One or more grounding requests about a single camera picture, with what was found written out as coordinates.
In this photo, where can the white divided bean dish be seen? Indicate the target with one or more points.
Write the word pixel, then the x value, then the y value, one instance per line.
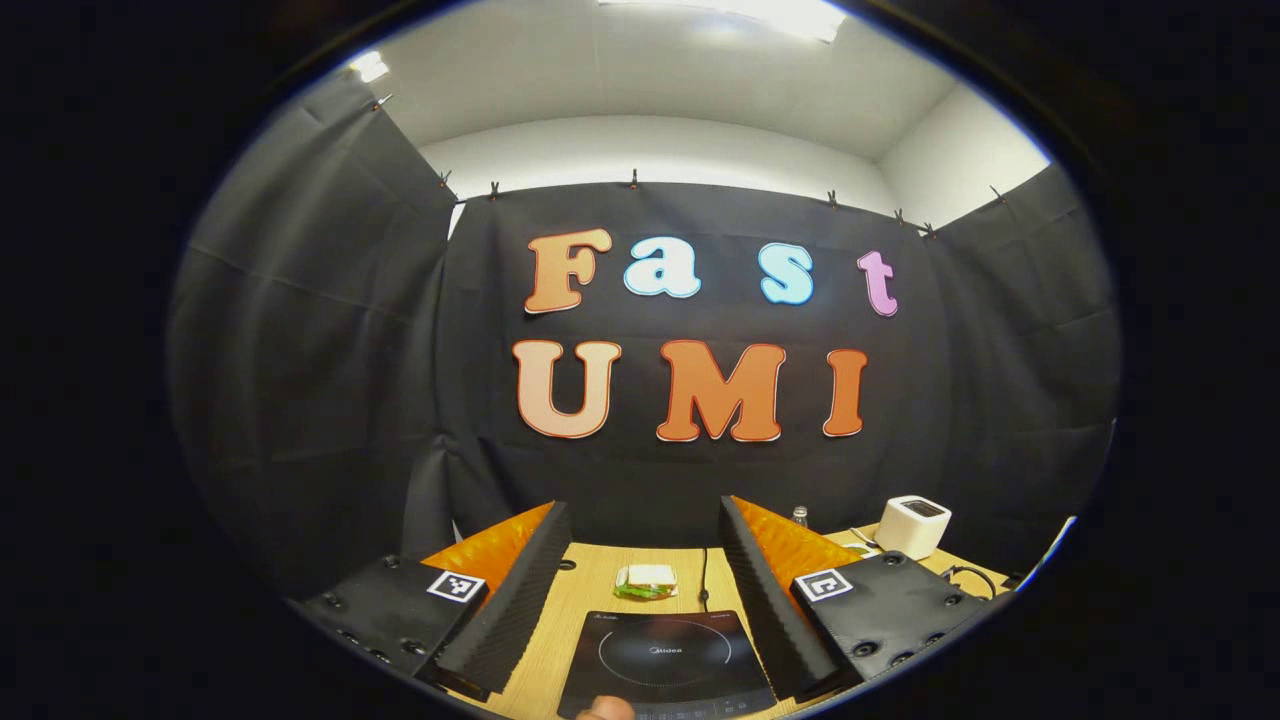
pixel 860 549

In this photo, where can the white toaster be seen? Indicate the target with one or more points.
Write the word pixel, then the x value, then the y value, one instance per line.
pixel 910 530

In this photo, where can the black induction cooktop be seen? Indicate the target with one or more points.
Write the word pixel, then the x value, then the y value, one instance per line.
pixel 665 660

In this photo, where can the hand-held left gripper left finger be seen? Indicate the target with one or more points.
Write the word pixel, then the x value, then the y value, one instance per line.
pixel 520 610

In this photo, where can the small ceiling light panel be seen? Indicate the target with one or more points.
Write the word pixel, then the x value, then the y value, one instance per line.
pixel 370 66

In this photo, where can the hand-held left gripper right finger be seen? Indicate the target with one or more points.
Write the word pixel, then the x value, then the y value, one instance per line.
pixel 765 600

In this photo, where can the black backdrop cloth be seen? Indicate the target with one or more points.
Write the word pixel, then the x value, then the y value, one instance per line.
pixel 400 300

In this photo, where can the large ceiling light panel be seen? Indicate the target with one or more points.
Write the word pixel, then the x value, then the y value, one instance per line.
pixel 770 12

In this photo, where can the sandwich on plate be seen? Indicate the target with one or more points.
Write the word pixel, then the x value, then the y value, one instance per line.
pixel 646 580

